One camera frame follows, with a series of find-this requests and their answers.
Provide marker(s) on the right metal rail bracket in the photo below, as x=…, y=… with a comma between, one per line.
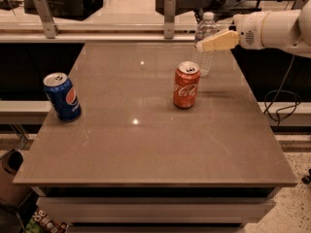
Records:
x=299, y=4

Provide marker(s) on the middle metal rail bracket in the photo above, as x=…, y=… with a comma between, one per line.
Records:
x=169, y=18

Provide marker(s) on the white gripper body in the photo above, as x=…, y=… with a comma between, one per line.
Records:
x=249, y=29

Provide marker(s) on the orange coca-cola can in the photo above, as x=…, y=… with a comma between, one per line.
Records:
x=186, y=82

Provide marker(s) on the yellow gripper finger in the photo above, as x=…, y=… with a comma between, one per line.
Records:
x=223, y=40

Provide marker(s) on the metal rail bracket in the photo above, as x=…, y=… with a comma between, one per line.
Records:
x=169, y=18
x=45, y=15
x=299, y=4

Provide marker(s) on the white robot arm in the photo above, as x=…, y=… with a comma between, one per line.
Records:
x=289, y=31

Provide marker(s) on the blue pepsi can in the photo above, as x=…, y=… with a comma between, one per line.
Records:
x=63, y=96

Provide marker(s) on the left metal rail bracket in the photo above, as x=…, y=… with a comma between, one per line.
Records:
x=45, y=15

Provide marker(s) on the green snack package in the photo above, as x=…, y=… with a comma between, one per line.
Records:
x=41, y=222

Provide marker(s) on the grey table drawer unit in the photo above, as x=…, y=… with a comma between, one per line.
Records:
x=156, y=211

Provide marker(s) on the clear plastic water bottle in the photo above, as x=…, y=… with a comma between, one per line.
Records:
x=205, y=28

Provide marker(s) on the brown bin on floor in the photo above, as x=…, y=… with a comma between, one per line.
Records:
x=13, y=197

